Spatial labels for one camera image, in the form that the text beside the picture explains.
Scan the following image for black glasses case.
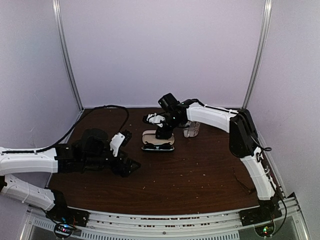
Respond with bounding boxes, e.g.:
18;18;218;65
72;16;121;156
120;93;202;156
142;130;175;152

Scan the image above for black sunglasses dark lenses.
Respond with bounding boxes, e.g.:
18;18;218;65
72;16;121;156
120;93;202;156
141;142;174;151

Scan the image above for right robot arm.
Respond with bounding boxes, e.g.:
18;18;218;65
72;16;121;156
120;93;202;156
146;93;280;221

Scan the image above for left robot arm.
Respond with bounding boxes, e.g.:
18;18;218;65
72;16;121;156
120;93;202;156
0;128;141;222

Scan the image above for patterned mug yellow inside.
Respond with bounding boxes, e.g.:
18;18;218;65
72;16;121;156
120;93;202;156
183;121;201;138

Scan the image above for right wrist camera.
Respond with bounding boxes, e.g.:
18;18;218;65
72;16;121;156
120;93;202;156
142;113;166;125

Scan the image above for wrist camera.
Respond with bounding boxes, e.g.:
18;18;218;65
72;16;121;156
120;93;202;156
109;129;132;157
142;113;166;125

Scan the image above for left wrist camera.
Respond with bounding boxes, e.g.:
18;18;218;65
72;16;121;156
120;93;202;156
109;129;132;157

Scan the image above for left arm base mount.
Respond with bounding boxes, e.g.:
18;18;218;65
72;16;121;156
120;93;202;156
44;190;90;239

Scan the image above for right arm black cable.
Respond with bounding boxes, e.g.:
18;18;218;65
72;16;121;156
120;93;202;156
194;98;288;226

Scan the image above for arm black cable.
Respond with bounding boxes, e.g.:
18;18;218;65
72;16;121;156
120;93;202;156
194;98;288;226
0;104;130;155

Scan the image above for tortoise frame glasses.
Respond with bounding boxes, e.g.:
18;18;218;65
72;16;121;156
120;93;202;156
232;167;256;195

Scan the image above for front aluminium rail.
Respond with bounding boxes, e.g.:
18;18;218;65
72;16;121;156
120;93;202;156
18;197;311;240

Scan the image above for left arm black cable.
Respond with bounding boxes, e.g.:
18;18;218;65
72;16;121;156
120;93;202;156
0;104;130;155

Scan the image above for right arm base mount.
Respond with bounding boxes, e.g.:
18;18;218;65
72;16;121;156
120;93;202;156
239;203;282;239

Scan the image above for right aluminium frame post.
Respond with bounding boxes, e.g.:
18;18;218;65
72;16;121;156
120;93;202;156
242;0;273;109

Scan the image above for aluminium frame post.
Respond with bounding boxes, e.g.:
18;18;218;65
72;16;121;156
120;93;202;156
52;0;84;112
242;0;273;109

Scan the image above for left aluminium frame post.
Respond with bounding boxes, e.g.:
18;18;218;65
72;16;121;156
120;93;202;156
52;0;84;112

